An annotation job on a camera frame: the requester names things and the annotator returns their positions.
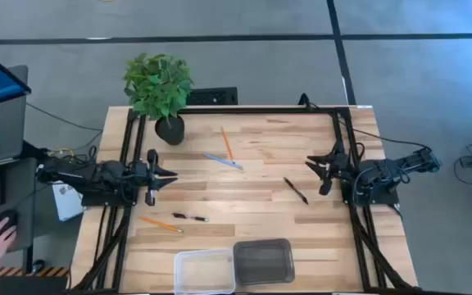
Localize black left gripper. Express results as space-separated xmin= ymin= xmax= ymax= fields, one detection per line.
xmin=129 ymin=149 xmax=179 ymax=207

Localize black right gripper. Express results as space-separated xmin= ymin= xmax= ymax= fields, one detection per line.
xmin=305 ymin=141 xmax=359 ymax=197

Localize orange pencil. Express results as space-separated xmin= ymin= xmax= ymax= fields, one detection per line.
xmin=138 ymin=216 xmax=184 ymax=234
xmin=220 ymin=125 xmax=235 ymax=163

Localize all-black pen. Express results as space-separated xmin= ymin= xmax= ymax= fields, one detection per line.
xmin=283 ymin=176 xmax=310 ymax=206

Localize blue pencil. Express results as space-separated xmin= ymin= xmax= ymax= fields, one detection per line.
xmin=202 ymin=152 xmax=244 ymax=170

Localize potted green plant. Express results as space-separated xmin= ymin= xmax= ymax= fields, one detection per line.
xmin=123 ymin=52 xmax=195 ymax=147

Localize black rectangular device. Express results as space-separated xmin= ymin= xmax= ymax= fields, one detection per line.
xmin=186 ymin=86 xmax=239 ymax=107

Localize white printed box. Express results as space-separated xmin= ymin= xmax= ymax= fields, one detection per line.
xmin=51 ymin=182 xmax=86 ymax=223

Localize clear plastic container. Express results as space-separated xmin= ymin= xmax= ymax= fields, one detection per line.
xmin=173 ymin=247 xmax=238 ymax=295

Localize smoky grey plastic container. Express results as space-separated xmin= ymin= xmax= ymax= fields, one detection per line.
xmin=233 ymin=238 xmax=296 ymax=287

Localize grey desk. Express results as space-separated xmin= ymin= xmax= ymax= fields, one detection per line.
xmin=0 ymin=157 xmax=39 ymax=263

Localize black computer mouse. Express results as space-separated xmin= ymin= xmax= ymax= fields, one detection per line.
xmin=0 ymin=208 xmax=20 ymax=237

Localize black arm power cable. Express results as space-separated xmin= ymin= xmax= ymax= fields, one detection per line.
xmin=298 ymin=93 xmax=432 ymax=151

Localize black aluminium table frame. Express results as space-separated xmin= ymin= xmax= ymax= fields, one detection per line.
xmin=71 ymin=105 xmax=420 ymax=293

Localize thin black floor cable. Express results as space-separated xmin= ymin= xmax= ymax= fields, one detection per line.
xmin=25 ymin=102 xmax=104 ymax=133

